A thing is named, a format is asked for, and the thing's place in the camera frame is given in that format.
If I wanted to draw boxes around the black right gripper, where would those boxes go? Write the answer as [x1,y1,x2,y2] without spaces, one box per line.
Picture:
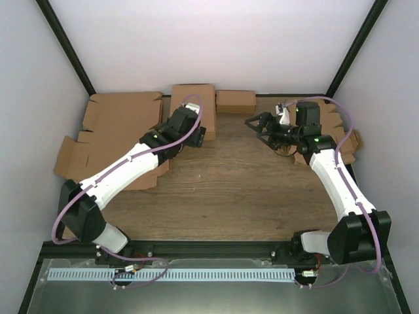
[246,112,303,150]

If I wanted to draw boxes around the large cardboard box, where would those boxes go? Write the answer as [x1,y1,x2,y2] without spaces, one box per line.
[170,84,216,141]

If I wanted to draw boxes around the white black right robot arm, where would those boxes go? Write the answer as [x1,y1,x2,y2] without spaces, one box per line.
[245,101,392,271]

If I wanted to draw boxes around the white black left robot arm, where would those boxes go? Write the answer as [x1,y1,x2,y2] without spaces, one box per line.
[52,103,206,264]

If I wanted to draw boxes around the small folded cardboard box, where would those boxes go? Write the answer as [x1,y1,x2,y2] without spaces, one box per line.
[216,90,256,114]

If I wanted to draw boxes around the flat cardboard blank back left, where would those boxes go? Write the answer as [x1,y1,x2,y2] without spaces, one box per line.
[82,92,162,131]

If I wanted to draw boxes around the flat cardboard blank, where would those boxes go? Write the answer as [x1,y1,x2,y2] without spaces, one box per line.
[53,129,174,192]
[82,92,162,131]

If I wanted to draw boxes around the stack of small cardboard blanks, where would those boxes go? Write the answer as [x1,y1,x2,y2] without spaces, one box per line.
[276,97,365,166]

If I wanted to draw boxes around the flat cardboard blank front left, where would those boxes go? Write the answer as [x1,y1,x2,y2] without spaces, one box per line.
[53,129,174,192]

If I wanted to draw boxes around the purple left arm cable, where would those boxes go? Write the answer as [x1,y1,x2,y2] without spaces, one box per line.
[52,94,205,290]

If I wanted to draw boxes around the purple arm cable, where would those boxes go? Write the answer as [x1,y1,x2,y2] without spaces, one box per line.
[283,96,382,290]
[52,94,205,290]

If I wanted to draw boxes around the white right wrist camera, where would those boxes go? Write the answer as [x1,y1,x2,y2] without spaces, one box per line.
[276,103,290,126]

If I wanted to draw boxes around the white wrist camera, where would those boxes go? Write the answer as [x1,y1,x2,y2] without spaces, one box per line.
[276,103,290,126]
[181,103,200,114]

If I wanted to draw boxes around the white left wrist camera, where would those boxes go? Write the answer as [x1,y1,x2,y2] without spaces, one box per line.
[181,103,200,114]

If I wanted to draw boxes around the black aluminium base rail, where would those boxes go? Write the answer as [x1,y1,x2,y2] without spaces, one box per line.
[39,241,318,267]

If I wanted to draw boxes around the black right corner frame post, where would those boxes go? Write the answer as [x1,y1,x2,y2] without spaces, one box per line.
[325,0,388,98]

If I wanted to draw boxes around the black corner frame post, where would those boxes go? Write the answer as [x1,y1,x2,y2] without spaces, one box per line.
[35,0,96,96]
[325,0,388,98]

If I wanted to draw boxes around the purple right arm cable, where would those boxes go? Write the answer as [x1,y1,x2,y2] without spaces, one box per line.
[283,96,382,290]

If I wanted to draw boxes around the light blue slotted cable duct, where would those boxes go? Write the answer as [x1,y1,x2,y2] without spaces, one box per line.
[47,268,295,283]

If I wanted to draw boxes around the black left corner frame post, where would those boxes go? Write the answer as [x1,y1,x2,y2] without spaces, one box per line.
[35,0,96,96]

